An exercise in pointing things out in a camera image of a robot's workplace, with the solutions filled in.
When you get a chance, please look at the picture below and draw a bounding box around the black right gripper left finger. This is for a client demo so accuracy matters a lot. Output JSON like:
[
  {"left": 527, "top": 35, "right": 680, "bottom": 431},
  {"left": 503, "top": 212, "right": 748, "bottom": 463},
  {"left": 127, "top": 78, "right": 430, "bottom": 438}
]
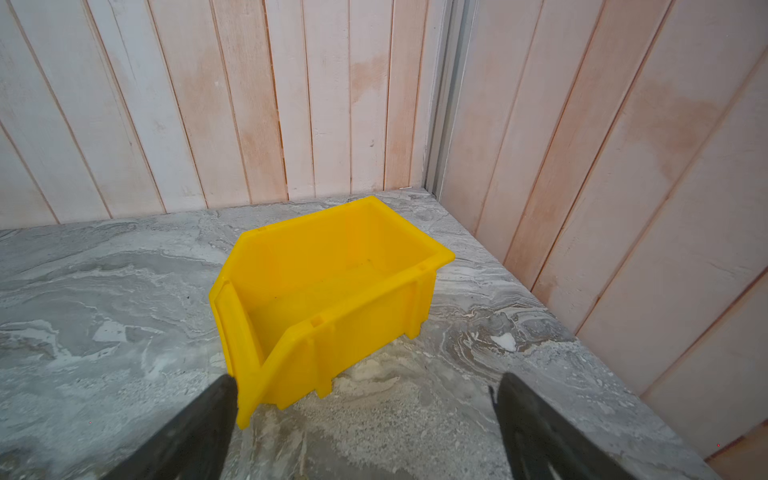
[{"left": 105, "top": 374, "right": 238, "bottom": 479}]

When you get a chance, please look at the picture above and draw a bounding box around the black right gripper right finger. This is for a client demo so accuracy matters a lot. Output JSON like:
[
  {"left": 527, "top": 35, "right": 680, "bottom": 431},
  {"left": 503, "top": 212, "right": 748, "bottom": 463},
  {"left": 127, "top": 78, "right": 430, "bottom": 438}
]
[{"left": 488, "top": 372, "right": 633, "bottom": 479}]

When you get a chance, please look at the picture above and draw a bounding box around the yellow plastic storage bin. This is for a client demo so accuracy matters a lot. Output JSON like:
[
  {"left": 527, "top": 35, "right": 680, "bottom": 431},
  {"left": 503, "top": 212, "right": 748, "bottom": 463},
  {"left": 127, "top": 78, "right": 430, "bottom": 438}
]
[{"left": 209, "top": 196, "right": 454, "bottom": 428}]

